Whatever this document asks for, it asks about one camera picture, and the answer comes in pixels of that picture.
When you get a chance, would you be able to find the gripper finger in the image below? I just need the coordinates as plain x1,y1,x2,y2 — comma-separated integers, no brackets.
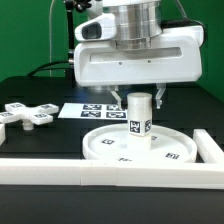
155,83,166,109
110,86,128,109

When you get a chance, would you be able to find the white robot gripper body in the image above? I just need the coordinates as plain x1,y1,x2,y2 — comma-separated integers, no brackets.
74,26,203,86

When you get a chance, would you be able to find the white round table top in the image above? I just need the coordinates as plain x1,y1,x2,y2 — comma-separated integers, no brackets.
82,124,197,163

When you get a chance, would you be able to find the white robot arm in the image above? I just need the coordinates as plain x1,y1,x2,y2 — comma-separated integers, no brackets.
74,0,206,106

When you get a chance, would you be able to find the white marker sheet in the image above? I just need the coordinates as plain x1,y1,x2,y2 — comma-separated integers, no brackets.
58,103,127,120

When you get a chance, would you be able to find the white cross-shaped table base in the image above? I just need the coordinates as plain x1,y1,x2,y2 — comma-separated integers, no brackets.
0,102,59,131

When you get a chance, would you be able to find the white left fence piece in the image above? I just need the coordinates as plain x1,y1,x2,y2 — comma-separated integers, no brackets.
0,124,6,146

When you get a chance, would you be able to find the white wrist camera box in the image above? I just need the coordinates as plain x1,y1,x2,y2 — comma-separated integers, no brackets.
74,13,117,42

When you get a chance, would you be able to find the black cable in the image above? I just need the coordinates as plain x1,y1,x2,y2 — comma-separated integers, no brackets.
27,59,82,78

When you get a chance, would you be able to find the white right fence rail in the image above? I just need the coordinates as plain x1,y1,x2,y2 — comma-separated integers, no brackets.
193,129,224,165

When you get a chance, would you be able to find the white fence rail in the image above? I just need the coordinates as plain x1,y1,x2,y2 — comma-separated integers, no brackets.
193,129,224,165
0,158,224,190

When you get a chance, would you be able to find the black camera stand pole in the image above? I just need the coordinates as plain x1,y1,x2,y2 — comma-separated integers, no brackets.
63,0,92,64

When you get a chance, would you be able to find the white hanging cable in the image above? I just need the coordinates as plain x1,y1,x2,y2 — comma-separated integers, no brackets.
48,0,58,78

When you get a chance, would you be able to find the white front fence rail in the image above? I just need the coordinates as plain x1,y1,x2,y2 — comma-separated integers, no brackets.
0,158,224,190

